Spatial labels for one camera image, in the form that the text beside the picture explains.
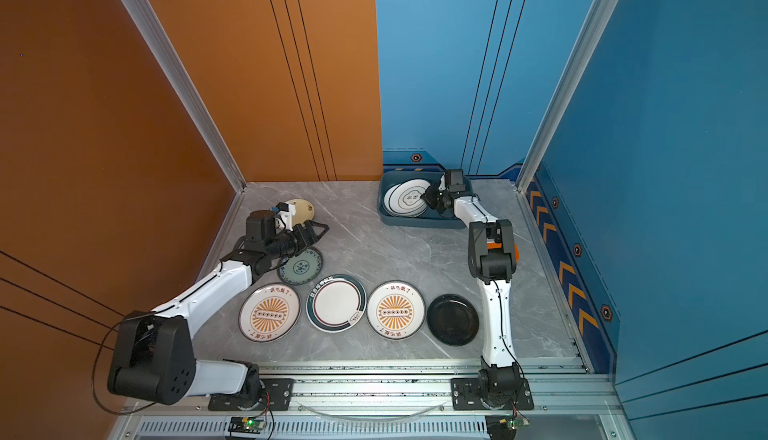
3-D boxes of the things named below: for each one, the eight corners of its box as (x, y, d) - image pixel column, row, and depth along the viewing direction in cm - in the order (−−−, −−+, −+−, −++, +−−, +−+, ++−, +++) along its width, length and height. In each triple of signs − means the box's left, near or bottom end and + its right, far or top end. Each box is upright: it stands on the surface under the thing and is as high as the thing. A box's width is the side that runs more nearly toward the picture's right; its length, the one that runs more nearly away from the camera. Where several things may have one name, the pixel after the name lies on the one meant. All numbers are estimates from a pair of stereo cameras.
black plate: (428, 345, 83) (429, 342, 81) (424, 298, 92) (425, 294, 90) (481, 345, 83) (483, 342, 81) (472, 298, 92) (474, 294, 90)
